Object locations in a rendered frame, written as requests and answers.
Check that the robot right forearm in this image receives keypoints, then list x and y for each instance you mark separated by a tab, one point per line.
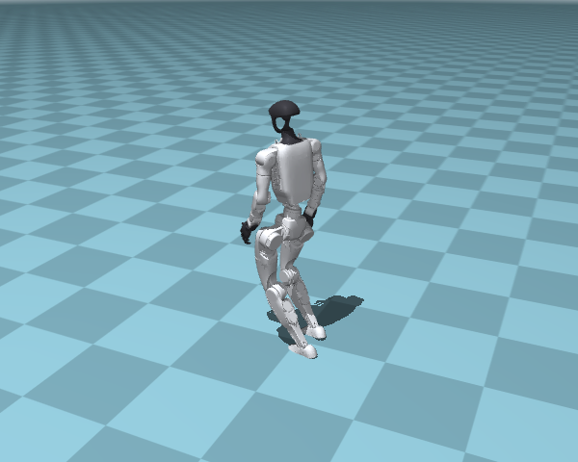
314	201

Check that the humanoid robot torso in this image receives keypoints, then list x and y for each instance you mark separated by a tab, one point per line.
292	181

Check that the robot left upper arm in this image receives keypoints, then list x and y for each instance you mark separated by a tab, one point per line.
265	160

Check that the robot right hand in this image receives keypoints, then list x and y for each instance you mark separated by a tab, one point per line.
309	219

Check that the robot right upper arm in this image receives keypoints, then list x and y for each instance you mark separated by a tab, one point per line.
320	177

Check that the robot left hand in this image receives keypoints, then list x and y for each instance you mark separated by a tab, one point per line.
245	230

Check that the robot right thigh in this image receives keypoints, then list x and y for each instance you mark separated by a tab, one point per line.
289	252

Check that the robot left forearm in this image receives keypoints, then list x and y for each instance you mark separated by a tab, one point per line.
256	212

